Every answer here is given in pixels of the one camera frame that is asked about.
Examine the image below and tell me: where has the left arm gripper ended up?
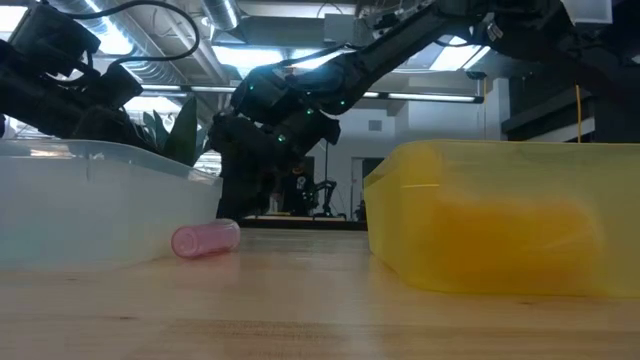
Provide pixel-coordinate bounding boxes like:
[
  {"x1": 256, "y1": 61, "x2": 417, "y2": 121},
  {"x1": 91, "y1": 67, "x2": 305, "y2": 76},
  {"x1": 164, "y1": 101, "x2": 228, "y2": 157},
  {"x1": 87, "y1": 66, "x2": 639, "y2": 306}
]
[{"x1": 0, "y1": 3, "x2": 169, "y2": 157}]

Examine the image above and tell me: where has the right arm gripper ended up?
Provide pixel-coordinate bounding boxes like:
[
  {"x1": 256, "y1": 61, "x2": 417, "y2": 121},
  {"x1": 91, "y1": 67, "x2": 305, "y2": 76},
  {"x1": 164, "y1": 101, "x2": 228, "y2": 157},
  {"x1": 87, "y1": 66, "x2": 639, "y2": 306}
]
[{"x1": 209, "y1": 112, "x2": 301, "y2": 220}]

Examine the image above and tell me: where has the pink pill bottle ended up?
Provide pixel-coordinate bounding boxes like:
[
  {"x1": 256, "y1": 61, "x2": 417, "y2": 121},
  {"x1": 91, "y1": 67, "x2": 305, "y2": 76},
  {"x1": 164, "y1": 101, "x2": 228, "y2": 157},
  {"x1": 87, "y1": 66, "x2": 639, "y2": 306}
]
[{"x1": 170, "y1": 218, "x2": 242, "y2": 260}]

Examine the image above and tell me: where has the clear plastic bin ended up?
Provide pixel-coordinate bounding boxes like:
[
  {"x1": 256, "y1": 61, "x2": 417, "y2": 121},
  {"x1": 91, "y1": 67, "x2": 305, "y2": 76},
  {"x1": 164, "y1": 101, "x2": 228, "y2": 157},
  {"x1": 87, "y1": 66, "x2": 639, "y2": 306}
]
[{"x1": 0, "y1": 138, "x2": 225, "y2": 274}]

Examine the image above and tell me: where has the yellow plastic bin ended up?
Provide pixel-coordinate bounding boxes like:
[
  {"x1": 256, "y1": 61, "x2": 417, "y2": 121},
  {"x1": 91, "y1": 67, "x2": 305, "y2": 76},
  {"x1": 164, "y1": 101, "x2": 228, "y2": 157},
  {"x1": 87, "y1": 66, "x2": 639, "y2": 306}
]
[{"x1": 363, "y1": 139, "x2": 640, "y2": 300}]

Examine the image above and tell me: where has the person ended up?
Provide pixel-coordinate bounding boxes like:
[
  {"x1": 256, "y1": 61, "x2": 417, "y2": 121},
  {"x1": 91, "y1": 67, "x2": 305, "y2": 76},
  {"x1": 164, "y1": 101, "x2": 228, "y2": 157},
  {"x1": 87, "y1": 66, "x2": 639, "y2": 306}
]
[{"x1": 272, "y1": 158, "x2": 317, "y2": 217}]

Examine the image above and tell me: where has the green plant in white pot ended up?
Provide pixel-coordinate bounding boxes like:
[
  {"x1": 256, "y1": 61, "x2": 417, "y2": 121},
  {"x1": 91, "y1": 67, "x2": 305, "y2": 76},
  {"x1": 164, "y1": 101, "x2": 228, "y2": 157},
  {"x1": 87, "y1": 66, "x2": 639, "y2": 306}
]
[{"x1": 142, "y1": 96, "x2": 221, "y2": 169}]

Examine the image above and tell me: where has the ceiling tube light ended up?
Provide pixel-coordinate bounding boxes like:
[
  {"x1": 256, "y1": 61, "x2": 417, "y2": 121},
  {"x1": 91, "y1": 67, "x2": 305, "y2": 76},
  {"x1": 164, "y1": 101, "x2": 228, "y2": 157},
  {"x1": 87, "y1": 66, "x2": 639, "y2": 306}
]
[{"x1": 137, "y1": 83, "x2": 485, "y2": 105}]

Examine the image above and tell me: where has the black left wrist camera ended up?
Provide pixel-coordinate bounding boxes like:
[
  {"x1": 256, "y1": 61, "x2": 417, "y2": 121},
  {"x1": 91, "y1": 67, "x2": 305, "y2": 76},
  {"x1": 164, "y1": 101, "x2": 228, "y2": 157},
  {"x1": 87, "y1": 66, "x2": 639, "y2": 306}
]
[{"x1": 93, "y1": 59, "x2": 145, "y2": 108}]

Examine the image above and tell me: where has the black metal table frame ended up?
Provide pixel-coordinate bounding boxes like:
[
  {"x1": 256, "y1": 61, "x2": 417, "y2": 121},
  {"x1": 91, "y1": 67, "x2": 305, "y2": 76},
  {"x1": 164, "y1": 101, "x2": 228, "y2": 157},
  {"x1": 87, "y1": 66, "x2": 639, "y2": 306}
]
[{"x1": 239, "y1": 215, "x2": 369, "y2": 232}]

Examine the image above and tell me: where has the black camera cable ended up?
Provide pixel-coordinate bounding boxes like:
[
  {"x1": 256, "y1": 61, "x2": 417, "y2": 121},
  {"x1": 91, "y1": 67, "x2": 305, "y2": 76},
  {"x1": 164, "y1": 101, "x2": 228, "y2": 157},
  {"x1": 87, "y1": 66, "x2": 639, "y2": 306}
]
[{"x1": 62, "y1": 0, "x2": 201, "y2": 65}]

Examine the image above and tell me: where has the silver ceiling duct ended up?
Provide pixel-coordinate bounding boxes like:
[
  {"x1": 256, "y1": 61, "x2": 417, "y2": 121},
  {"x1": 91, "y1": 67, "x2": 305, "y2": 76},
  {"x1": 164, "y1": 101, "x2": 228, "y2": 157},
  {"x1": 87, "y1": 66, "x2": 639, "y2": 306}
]
[{"x1": 199, "y1": 0, "x2": 242, "y2": 32}]

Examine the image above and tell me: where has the yellow hanging cord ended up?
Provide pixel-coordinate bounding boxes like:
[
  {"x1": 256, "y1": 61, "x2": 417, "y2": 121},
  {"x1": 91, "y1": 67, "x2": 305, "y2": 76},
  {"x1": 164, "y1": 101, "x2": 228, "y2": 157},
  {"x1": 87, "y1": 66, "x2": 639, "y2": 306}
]
[{"x1": 574, "y1": 83, "x2": 584, "y2": 144}]

